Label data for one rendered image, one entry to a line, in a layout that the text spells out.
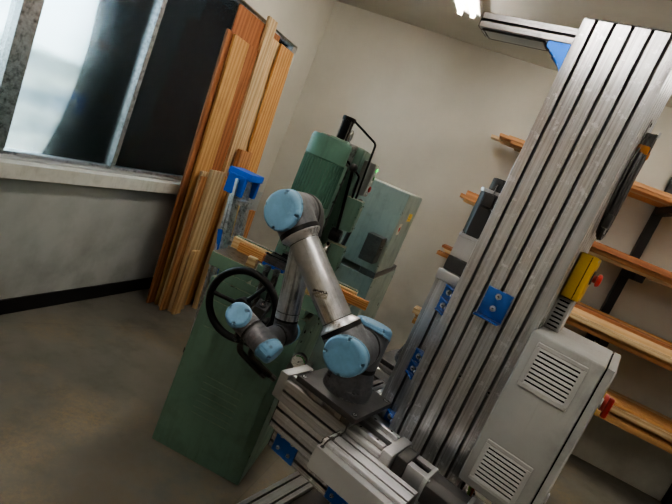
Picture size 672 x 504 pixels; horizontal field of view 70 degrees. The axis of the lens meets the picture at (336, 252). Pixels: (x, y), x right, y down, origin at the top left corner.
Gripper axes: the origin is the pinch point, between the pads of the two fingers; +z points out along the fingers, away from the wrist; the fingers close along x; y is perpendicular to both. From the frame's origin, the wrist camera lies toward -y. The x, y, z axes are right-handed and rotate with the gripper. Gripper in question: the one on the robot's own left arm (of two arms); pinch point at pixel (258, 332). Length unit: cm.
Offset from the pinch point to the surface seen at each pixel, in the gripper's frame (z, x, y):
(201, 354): 35.3, -25.0, 14.3
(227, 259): 14.3, -29.1, -22.5
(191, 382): 42, -25, 26
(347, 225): 29, 6, -64
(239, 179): 75, -70, -82
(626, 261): 133, 170, -166
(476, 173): 176, 58, -216
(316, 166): -3, -11, -68
